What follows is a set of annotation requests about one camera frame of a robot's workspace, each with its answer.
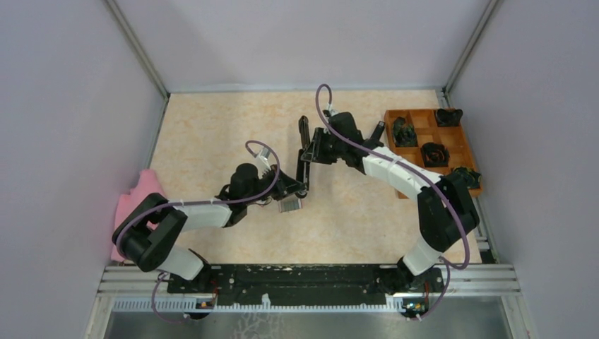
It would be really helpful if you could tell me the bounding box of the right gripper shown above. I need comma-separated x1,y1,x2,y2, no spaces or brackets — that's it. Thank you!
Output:
302,128,345,165

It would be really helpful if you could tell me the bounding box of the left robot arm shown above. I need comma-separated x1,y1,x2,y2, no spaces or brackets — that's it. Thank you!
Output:
112,163,309,292

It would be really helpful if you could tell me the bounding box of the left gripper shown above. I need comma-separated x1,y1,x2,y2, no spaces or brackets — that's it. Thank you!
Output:
244,163,307,206

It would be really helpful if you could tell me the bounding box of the pink cloth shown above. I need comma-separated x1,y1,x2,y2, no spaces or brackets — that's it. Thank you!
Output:
110,169,165,263

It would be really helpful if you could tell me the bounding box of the purple cable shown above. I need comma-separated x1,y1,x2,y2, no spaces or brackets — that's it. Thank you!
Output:
314,83,471,321
114,140,282,326

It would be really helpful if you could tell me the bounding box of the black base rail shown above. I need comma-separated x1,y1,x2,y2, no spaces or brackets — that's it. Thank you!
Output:
167,264,444,307

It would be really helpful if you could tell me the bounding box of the dark clip bundle bottom right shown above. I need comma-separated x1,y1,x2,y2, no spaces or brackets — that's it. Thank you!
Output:
452,166,482,189

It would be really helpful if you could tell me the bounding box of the wooden compartment tray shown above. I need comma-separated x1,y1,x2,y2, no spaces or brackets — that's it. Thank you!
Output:
384,109,482,197

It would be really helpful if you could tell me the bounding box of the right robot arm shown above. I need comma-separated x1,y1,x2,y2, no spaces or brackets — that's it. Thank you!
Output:
298,110,480,291

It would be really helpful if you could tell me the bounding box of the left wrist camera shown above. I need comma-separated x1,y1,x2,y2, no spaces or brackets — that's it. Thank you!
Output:
255,147,271,174

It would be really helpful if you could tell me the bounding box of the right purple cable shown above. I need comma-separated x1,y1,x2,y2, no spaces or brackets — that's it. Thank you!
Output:
314,83,471,321

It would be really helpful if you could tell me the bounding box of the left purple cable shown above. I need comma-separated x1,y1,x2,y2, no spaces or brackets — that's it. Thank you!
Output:
114,140,282,326

